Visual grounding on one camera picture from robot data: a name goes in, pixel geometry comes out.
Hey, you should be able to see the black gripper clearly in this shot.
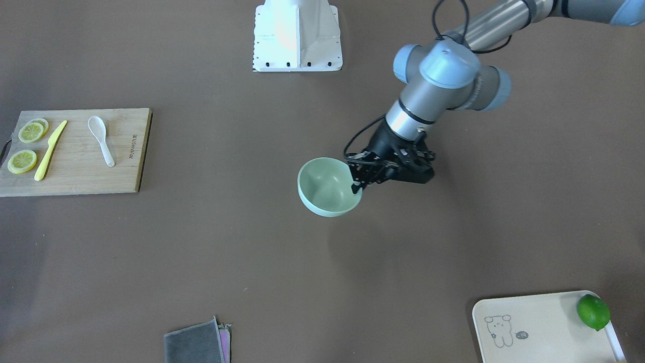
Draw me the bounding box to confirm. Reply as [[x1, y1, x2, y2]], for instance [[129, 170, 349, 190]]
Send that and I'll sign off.
[[352, 118, 435, 195]]

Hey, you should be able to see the light green bowl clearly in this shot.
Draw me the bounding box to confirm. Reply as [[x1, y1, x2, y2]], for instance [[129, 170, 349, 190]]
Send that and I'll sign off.
[[297, 158, 362, 217]]

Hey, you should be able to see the white ceramic spoon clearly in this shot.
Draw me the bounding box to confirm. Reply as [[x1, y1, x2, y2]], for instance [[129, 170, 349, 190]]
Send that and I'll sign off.
[[88, 115, 115, 167]]

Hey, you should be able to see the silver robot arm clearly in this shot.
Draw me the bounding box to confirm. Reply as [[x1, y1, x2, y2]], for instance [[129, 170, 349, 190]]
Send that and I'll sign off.
[[344, 1, 643, 194]]

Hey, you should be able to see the grey folded cloth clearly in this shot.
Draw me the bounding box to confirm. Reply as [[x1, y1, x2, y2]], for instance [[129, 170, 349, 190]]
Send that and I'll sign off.
[[163, 316, 232, 362]]

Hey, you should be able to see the cream rabbit tray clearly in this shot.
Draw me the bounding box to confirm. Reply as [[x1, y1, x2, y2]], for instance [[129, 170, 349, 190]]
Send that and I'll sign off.
[[472, 291, 627, 362]]

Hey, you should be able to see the green lime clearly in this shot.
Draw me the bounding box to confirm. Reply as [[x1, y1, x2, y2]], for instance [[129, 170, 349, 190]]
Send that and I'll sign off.
[[576, 294, 611, 331]]

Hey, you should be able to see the bamboo cutting board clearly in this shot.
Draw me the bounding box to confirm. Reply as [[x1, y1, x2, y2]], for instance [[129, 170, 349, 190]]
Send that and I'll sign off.
[[1, 108, 152, 197]]

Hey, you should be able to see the bottom lower lemon slice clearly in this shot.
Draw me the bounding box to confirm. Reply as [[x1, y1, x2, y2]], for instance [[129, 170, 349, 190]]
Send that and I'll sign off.
[[28, 118, 50, 135]]

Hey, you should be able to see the lemon slice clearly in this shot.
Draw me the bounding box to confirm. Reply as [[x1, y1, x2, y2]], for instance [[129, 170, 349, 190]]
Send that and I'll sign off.
[[7, 149, 38, 174], [18, 122, 46, 143], [28, 118, 50, 135]]

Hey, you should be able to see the yellow plastic knife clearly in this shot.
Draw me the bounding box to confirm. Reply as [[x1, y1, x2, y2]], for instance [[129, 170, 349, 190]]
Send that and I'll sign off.
[[34, 119, 68, 182]]

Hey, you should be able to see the upper lemon slice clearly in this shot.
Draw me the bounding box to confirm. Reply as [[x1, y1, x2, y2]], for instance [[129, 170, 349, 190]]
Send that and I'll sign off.
[[18, 122, 46, 143]]

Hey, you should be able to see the top lower lemon slice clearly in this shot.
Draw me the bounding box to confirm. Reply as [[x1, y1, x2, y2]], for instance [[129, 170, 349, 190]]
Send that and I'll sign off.
[[7, 149, 38, 174]]

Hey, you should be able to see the black braided cable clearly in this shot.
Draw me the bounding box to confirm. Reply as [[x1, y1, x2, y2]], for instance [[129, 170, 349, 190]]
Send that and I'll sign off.
[[344, 115, 386, 158]]

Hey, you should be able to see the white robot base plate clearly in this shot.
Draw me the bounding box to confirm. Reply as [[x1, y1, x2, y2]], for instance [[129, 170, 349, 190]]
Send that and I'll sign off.
[[252, 1, 343, 72]]

